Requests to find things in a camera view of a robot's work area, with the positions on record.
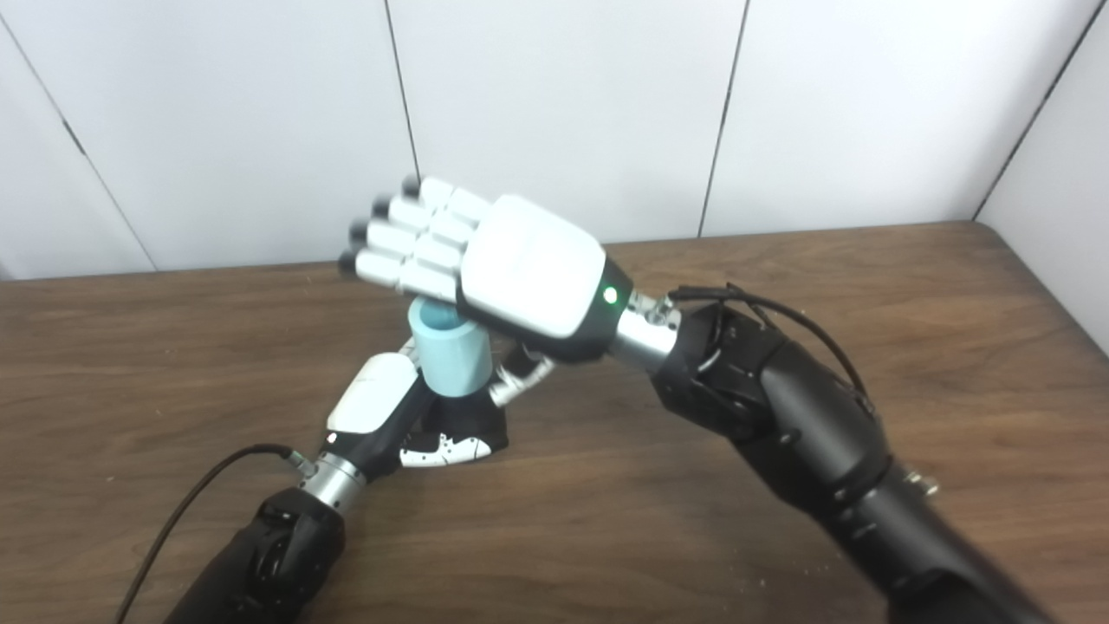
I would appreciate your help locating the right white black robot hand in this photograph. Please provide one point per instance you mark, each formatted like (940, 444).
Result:
(528, 269)

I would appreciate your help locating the black funnel-shaped nozzle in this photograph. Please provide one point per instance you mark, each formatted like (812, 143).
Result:
(468, 416)

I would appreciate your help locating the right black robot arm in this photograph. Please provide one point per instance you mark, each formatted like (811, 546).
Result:
(797, 416)

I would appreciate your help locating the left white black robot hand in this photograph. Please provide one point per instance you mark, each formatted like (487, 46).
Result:
(372, 399)

